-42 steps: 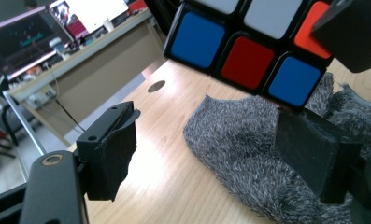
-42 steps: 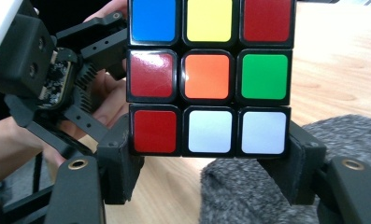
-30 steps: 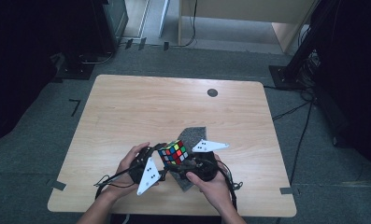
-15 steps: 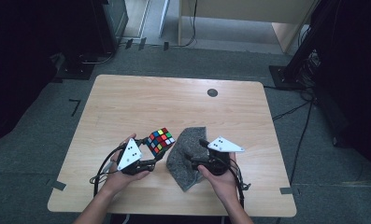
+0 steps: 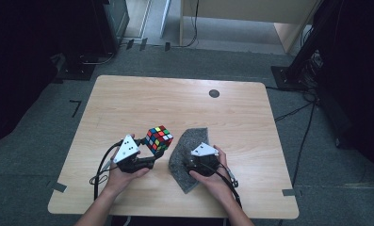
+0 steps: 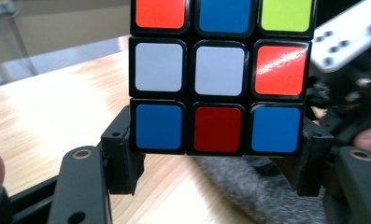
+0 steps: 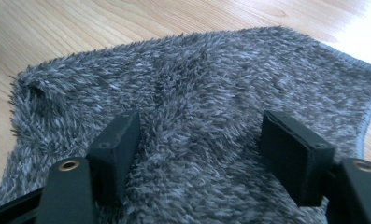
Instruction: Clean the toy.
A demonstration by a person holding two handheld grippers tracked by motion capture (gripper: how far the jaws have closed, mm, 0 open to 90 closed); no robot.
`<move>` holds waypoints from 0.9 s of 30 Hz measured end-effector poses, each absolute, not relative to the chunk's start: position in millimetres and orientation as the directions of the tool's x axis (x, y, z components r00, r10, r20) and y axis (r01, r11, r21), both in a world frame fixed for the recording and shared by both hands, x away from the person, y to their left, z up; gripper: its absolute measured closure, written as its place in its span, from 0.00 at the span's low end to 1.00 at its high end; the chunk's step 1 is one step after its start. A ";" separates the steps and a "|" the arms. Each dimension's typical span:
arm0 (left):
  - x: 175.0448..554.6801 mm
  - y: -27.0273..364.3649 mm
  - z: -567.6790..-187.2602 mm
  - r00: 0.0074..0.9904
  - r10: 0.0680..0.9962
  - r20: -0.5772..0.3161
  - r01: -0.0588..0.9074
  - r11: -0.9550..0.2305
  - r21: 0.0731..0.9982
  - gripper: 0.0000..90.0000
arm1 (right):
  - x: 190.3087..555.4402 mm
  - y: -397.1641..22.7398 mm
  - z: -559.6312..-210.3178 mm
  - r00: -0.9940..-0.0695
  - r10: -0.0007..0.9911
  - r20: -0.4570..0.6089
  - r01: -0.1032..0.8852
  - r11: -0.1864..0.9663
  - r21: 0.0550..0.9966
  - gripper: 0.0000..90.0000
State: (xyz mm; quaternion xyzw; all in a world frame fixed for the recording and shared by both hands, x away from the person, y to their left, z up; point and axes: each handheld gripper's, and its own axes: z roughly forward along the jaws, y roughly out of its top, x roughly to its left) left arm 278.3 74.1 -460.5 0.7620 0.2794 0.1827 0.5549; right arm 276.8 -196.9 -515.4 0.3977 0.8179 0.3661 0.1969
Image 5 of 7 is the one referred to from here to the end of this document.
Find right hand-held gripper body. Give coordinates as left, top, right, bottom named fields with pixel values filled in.
left=184, top=141, right=221, bottom=177

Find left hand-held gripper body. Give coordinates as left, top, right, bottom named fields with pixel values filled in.
left=112, top=134, right=157, bottom=174

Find multicoloured puzzle cube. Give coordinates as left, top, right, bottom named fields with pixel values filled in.
left=144, top=125, right=174, bottom=154

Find grey fuzzy cloth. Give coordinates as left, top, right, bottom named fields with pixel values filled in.
left=168, top=126, right=210, bottom=195

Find person's right hand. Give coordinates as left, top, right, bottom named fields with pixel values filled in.
left=188, top=144, right=236, bottom=205

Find person's left hand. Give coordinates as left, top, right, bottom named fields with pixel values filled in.
left=105, top=159, right=151, bottom=194

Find black angled floor tape mark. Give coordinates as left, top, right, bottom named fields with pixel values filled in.
left=69, top=99, right=83, bottom=119

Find black flat stand base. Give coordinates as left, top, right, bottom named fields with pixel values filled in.
left=54, top=62, right=96, bottom=82

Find black cabinet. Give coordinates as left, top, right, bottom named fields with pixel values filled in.
left=65, top=0, right=131, bottom=64

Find black metal stand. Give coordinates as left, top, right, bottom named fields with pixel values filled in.
left=270, top=0, right=343, bottom=92

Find light wooden furniture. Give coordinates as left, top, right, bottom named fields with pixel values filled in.
left=178, top=0, right=320, bottom=55

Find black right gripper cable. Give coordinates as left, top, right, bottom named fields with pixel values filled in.
left=206, top=163, right=243, bottom=210

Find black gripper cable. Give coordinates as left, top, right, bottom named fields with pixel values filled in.
left=206, top=163, right=243, bottom=210
left=89, top=140, right=122, bottom=202

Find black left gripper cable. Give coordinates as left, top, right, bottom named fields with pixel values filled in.
left=89, top=140, right=122, bottom=202

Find black looped floor cable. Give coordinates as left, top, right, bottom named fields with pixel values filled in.
left=79, top=51, right=117, bottom=66

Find long black floor cable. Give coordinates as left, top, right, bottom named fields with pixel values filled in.
left=292, top=103, right=316, bottom=189

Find black hanging cable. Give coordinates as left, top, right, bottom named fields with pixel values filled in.
left=171, top=0, right=200, bottom=49

